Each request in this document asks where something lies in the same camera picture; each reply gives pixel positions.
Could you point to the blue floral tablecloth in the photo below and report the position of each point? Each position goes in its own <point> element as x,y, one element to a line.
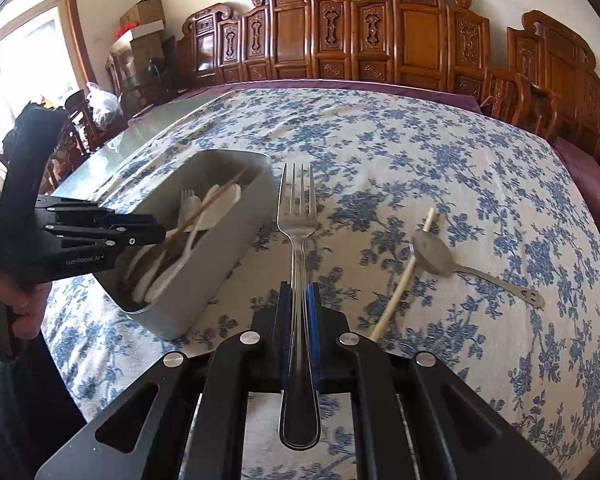
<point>405,160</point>

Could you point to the wooden armchair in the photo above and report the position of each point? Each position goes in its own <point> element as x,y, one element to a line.
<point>520,105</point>

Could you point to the metal fork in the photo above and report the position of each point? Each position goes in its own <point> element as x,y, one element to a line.
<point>295,220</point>

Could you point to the white cardboard box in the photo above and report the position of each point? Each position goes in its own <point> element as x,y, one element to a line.
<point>137,37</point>

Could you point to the person's left hand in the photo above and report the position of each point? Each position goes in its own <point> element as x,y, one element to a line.
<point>30,310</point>

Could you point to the small carved wooden chair back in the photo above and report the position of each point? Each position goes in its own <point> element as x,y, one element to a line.
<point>210,45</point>

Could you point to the white plastic bag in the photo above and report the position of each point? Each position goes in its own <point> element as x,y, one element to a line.
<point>104,107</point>

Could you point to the dark wooden chair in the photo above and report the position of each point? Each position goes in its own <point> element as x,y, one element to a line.
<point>77,125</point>

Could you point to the wooden framed window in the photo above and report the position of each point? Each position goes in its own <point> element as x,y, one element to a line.
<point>25,35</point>

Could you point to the light wooden chopstick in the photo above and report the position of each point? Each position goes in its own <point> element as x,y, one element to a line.
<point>395,295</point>
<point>210,202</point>

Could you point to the brown cardboard box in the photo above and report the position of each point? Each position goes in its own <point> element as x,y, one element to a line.
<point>142,12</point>

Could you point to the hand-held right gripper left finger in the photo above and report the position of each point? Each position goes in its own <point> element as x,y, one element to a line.
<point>286,340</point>

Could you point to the large white rice paddle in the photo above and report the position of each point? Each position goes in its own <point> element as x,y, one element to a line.
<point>225,200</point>

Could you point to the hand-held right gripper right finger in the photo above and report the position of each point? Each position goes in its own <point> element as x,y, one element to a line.
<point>315,340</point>

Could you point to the person's dark clothing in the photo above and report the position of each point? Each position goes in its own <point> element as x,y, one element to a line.
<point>20,410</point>

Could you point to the carved wooden bench back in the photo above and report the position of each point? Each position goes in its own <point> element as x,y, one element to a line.
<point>300,30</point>
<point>425,30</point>

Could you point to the small white plastic fork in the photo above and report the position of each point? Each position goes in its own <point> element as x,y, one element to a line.
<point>189,205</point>

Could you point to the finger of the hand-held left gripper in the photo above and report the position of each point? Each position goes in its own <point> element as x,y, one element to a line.
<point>105,216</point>
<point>130,237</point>

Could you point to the round metal spoon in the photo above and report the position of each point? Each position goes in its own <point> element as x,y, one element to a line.
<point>432,260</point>

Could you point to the grey metal tray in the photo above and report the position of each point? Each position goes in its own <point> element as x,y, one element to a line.
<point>215,270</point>

